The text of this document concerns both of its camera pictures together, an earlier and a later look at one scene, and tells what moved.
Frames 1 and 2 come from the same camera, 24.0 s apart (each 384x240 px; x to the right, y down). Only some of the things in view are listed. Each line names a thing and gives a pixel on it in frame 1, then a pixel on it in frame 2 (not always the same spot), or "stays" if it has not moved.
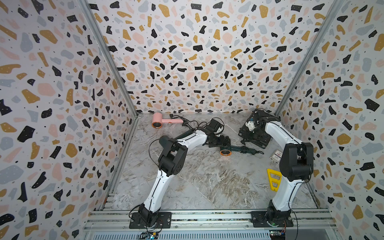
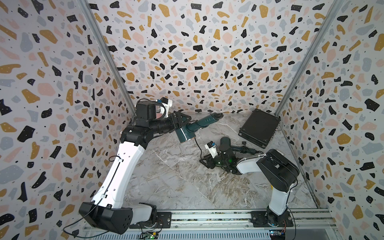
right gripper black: x=247 y=138 to x=208 y=159
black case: x=254 y=130 stays
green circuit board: x=149 y=235 stays
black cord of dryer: x=198 y=125 to x=200 y=149
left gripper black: x=222 y=143 to x=180 y=122
